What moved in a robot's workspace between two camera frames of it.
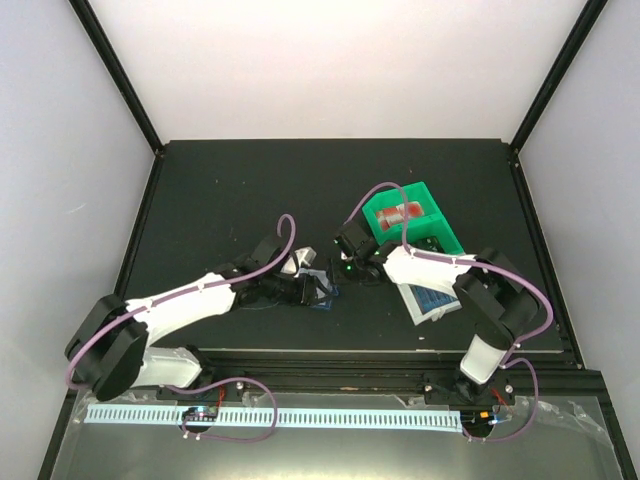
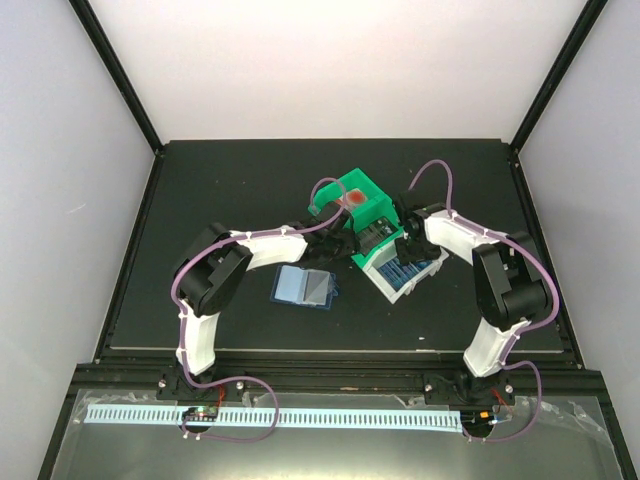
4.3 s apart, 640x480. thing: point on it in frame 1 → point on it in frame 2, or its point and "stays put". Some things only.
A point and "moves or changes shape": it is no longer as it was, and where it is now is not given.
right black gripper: [355, 281] → [403, 254]
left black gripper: [306, 294] → [348, 248]
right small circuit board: [476, 419] stays put
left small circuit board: [201, 414] stays put
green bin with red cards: [385, 212] moves or changes shape
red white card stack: [391, 215] → [354, 196]
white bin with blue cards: [425, 304] moves or changes shape
